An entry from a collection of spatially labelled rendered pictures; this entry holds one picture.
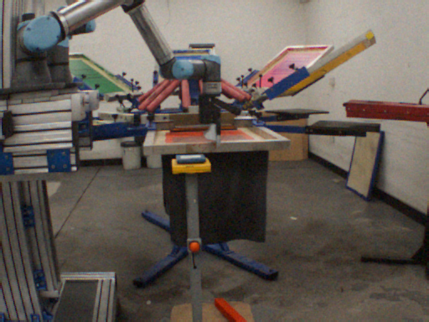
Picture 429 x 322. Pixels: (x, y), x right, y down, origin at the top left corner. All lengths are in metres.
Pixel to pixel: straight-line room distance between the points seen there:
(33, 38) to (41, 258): 0.96
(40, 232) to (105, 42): 4.92
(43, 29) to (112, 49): 5.13
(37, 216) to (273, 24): 5.43
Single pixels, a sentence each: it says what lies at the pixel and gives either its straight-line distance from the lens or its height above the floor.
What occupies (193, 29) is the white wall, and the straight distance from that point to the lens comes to 6.45.
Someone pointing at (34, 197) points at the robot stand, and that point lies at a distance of 1.79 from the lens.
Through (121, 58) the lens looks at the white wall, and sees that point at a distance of 6.43.
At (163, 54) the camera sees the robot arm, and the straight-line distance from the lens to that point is 1.69.
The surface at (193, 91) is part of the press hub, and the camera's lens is 3.07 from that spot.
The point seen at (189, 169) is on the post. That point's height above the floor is 0.94.
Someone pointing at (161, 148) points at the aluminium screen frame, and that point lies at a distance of 1.68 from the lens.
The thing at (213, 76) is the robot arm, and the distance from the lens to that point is 1.66.
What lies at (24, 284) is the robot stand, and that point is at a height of 0.42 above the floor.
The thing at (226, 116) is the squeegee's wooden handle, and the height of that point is 1.04.
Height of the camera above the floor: 1.24
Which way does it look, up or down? 11 degrees down
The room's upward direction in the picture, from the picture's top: 1 degrees counter-clockwise
